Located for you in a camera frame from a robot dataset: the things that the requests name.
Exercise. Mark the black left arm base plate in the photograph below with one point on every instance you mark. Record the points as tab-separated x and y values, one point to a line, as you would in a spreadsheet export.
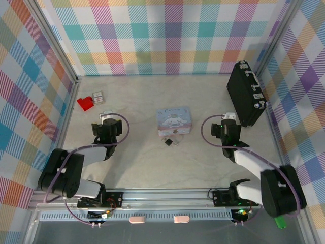
114	199

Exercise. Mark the light blue cartoon pouch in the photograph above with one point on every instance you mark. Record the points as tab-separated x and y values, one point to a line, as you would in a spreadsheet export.
172	119

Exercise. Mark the aluminium side rail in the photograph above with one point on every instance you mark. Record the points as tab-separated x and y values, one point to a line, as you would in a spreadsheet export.
280	139
68	114

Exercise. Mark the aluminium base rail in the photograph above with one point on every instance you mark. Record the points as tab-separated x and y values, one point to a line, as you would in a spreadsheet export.
165	197

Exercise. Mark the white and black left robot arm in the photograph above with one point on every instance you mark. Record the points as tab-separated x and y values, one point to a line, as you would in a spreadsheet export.
91	153

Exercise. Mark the pink tag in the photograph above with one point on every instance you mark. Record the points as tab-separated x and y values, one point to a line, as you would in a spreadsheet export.
181	219
137	220

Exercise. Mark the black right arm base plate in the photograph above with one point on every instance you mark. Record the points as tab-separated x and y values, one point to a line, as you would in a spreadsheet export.
221	198

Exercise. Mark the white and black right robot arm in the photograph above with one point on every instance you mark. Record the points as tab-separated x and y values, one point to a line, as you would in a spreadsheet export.
251	160

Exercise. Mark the aluminium frame post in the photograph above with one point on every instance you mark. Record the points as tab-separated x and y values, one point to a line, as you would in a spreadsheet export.
279	38
56	38

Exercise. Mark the green plastic block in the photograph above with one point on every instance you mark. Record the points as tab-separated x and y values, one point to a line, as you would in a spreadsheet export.
281	223

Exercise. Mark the black briefcase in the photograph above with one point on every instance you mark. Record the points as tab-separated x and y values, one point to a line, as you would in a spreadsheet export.
241	96

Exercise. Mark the black controller board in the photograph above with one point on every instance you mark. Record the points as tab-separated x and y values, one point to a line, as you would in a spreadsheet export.
240	215
96	215

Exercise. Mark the red plastic block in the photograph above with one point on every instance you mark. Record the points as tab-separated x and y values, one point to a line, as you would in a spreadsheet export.
85	103

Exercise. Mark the small card box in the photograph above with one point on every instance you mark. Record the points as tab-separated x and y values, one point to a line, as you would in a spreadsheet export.
98	97

